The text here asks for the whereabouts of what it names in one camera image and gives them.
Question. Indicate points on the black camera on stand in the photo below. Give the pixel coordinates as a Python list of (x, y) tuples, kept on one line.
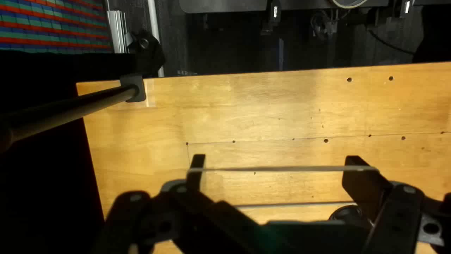
[(148, 53)]

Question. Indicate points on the black tripod pole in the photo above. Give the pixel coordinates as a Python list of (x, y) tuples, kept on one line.
[(25, 124)]

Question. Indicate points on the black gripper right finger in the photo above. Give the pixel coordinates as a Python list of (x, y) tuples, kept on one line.
[(366, 188)]

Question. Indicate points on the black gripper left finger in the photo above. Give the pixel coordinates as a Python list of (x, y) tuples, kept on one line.
[(194, 173)]

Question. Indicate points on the striped colourful cloth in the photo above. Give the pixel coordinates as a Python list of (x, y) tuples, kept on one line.
[(55, 26)]

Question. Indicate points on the grey table clamp block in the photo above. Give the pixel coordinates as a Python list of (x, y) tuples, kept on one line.
[(135, 83)]

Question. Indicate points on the white vertical post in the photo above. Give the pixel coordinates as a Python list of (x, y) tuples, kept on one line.
[(153, 26)]

